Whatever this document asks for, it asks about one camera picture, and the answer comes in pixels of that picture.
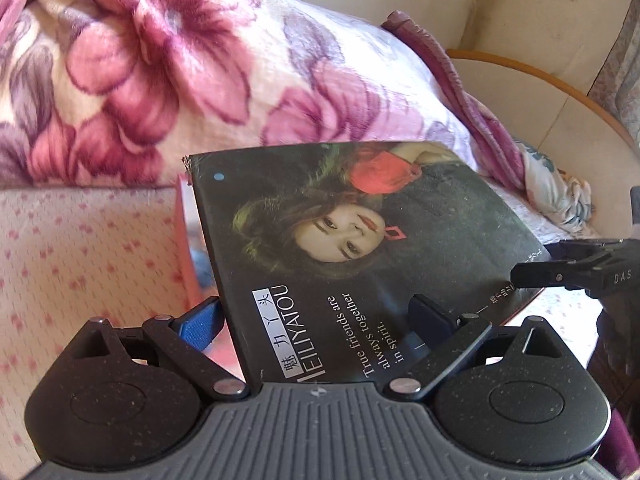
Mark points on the pink cardboard box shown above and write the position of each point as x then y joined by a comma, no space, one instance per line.
184,250

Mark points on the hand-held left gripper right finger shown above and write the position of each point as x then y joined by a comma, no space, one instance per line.
430,322

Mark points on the floral curtain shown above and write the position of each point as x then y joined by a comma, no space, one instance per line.
617,60

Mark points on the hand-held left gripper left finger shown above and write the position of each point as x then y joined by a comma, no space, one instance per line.
200,325

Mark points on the person's right forearm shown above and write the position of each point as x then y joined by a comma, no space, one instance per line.
620,350

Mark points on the cherry print bedsheet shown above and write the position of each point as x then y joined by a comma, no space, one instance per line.
75,260

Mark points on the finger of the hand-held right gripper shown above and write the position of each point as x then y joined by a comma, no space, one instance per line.
545,274
580,249

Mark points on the pink floral blanket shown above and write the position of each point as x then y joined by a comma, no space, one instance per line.
175,60

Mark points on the cream headboard with orange trim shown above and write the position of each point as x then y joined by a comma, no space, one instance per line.
550,110

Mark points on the small floral cloth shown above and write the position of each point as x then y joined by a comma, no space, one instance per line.
555,185

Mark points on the dark magazine with woman cover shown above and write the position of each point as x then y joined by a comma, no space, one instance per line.
300,260

